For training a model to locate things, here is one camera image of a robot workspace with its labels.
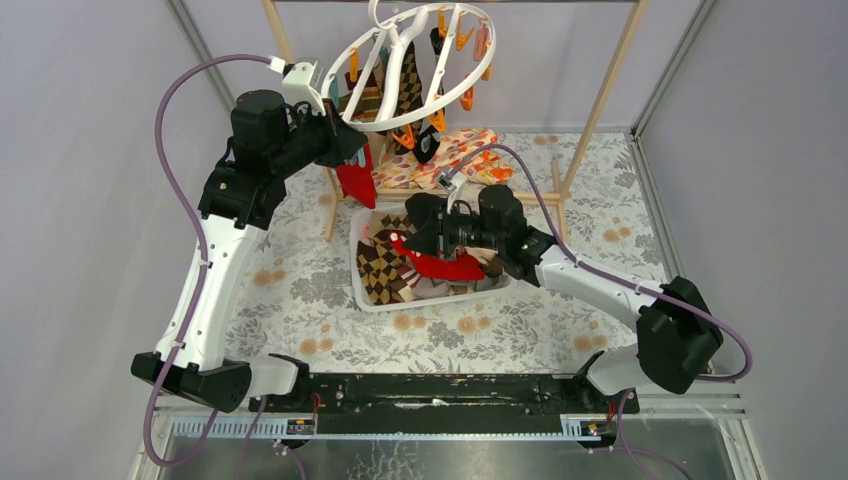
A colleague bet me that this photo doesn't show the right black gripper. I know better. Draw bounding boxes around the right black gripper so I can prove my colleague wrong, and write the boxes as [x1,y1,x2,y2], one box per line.
[404,196,504,260]

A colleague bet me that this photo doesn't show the red sock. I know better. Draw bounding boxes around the red sock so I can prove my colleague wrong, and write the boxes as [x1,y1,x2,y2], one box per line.
[335,144,377,209]
[389,230,485,282]

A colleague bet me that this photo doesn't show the white round clip hanger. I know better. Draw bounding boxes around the white round clip hanger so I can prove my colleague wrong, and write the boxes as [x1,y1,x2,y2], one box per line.
[319,1,498,133]

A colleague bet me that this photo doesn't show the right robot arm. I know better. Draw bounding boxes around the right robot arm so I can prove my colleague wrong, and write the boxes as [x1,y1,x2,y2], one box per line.
[404,185,724,412]

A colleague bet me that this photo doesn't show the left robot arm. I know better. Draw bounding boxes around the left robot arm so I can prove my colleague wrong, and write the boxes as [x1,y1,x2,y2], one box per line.
[130,90,367,412]

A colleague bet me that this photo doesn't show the hanging green striped sock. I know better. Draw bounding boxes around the hanging green striped sock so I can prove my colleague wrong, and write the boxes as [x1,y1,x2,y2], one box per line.
[337,63,385,122]

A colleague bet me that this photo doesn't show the brown argyle sock in basket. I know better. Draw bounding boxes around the brown argyle sock in basket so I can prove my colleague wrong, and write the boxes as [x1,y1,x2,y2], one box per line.
[356,213,415,305]

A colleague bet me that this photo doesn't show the hanging black lettered sock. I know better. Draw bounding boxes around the hanging black lettered sock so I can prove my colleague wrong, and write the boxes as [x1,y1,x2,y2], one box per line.
[412,27,444,165]

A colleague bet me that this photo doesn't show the orange patterned cloth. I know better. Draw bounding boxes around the orange patterned cloth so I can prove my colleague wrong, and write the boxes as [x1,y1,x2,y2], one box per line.
[372,128,514,190]

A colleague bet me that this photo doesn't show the hanging brown argyle sock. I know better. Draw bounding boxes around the hanging brown argyle sock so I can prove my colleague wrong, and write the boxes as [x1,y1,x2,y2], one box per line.
[395,43,424,116]

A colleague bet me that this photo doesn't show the white laundry basket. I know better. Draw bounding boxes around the white laundry basket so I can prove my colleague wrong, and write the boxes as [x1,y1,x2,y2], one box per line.
[348,203,517,313]

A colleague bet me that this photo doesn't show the floral table cloth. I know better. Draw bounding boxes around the floral table cloth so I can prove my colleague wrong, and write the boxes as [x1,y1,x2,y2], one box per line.
[225,132,667,373]

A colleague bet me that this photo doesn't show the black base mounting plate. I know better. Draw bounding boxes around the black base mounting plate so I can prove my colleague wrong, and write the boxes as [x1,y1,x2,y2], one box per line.
[249,373,622,435]

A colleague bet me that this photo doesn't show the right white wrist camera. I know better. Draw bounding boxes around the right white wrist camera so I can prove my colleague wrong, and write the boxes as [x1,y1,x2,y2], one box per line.
[435,167,467,214]

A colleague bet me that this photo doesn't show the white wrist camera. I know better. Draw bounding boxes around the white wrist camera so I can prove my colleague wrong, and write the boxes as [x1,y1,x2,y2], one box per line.
[435,167,467,214]
[268,56,326,116]

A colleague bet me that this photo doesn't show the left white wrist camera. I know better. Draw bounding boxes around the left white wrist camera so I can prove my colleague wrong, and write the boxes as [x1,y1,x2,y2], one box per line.
[268,56,326,116]

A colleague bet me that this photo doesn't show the wooden drying rack frame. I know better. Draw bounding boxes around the wooden drying rack frame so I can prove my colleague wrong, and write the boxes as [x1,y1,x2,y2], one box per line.
[295,1,647,228]

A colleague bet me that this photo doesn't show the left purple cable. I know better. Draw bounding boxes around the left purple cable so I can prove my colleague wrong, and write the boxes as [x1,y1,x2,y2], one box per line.
[142,54,286,480]

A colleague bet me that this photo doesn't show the purple cable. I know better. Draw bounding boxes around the purple cable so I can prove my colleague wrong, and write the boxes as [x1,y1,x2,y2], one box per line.
[142,54,286,480]
[437,143,755,480]

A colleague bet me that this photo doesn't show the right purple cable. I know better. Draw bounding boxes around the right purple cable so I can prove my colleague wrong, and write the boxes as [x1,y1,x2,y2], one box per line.
[437,143,755,480]

